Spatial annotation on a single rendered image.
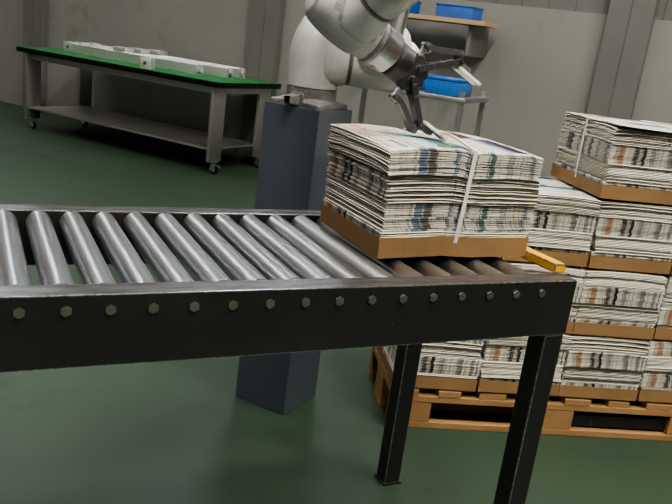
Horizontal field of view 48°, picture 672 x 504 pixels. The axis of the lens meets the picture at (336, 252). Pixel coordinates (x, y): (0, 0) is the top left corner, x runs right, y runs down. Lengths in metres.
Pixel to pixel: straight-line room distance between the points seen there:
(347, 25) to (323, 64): 0.84
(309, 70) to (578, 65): 3.83
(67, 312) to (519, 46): 5.17
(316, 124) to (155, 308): 1.18
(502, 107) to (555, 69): 0.48
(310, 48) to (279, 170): 0.38
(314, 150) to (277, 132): 0.14
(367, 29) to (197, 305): 0.62
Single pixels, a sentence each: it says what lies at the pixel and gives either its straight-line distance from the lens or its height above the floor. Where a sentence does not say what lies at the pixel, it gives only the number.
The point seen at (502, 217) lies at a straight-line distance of 1.66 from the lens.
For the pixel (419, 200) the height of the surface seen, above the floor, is 0.93.
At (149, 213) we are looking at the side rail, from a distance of 1.71.
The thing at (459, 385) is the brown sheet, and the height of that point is 0.16.
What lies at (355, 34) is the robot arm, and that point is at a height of 1.23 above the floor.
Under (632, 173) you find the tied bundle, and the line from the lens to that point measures 2.56.
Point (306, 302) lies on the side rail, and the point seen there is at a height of 0.78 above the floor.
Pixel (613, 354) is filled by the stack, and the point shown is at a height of 0.31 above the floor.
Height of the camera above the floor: 1.22
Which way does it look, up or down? 16 degrees down
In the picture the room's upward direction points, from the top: 8 degrees clockwise
